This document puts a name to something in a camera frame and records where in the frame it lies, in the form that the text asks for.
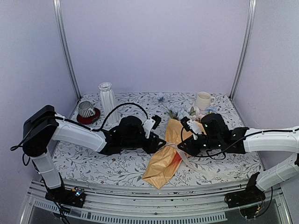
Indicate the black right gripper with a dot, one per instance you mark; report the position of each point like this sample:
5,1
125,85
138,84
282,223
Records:
192,150

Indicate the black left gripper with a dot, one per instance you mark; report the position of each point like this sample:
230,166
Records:
153,143

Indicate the white ribbed ceramic vase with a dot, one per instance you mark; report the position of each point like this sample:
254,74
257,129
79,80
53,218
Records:
108,102

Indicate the orange paper flower bouquet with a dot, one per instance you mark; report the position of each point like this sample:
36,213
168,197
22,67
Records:
164,163

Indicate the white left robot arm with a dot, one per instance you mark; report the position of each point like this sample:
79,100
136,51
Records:
47,125

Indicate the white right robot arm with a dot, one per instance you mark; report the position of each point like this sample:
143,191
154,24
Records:
284,140

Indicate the cream ceramic mug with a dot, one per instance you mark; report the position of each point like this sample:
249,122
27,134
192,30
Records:
204,100

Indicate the dark red saucer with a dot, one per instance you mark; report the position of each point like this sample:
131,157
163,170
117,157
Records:
89,120

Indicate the striped black white cup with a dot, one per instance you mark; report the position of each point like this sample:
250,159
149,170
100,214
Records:
86,109

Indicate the floral patterned tablecloth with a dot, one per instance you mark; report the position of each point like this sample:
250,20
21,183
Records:
128,167

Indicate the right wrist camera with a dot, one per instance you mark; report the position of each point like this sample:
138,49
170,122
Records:
192,126

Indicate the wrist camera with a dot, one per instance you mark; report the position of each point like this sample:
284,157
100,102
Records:
192,126
151,124

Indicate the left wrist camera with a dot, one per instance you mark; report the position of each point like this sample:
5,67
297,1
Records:
151,124

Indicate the aluminium front rail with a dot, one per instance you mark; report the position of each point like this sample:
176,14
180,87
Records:
112,204

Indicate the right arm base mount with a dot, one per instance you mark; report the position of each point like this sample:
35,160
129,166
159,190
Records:
251,194

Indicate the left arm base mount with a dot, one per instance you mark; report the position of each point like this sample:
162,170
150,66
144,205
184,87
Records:
74,197

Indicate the right aluminium frame post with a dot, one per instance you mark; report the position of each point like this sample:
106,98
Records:
244,49

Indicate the aluminium frame post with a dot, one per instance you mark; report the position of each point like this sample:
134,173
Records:
65,48
244,49

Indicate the left aluminium frame post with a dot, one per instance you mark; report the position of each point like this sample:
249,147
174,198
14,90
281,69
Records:
65,48

